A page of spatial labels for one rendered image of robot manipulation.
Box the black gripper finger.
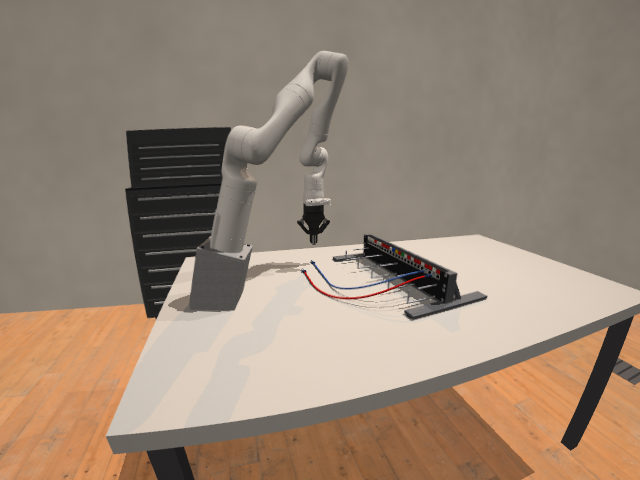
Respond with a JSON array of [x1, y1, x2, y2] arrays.
[[314, 217, 330, 245], [297, 218, 314, 245]]

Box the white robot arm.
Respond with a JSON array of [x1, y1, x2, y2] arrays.
[[210, 51, 348, 253]]

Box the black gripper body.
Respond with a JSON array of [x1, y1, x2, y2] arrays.
[[302, 204, 325, 226]]

